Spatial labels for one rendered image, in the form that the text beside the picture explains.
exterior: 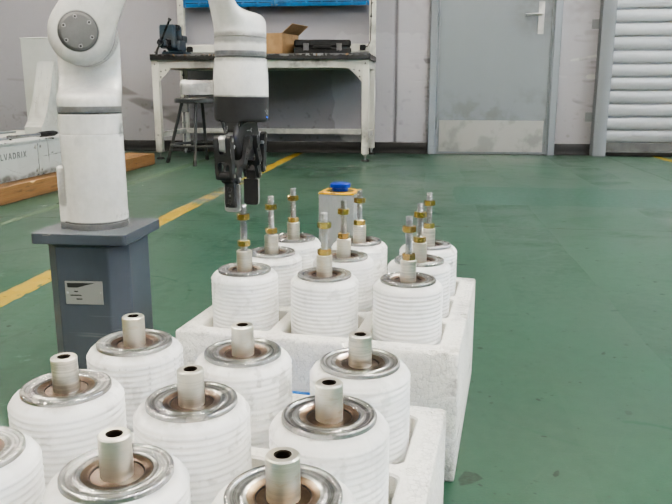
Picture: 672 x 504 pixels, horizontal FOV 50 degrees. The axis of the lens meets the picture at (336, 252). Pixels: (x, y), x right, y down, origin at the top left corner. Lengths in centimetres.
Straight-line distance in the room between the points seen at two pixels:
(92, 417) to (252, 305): 42
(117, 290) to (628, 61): 532
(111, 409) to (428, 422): 31
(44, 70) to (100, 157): 344
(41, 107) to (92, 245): 337
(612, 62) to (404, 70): 158
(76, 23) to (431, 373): 68
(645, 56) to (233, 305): 535
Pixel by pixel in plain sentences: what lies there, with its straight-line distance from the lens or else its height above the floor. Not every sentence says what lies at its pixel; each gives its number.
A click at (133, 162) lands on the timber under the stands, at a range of 489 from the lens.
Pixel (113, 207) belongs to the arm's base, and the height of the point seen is 33.
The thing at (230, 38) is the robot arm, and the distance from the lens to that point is 99.
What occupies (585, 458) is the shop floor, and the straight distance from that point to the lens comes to 111.
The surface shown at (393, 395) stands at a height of 24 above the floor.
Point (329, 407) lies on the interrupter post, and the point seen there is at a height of 26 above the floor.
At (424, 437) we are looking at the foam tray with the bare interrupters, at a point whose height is 18.
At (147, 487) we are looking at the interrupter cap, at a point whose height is 25.
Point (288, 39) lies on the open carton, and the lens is 568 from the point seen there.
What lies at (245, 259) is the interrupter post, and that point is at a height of 27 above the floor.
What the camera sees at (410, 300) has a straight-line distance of 95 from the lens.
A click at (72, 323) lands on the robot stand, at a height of 16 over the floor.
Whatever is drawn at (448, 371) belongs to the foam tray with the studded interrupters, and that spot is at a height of 16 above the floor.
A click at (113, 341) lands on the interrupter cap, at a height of 25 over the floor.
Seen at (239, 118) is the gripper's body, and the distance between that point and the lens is 98.
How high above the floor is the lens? 50
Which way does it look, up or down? 13 degrees down
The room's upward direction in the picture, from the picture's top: straight up
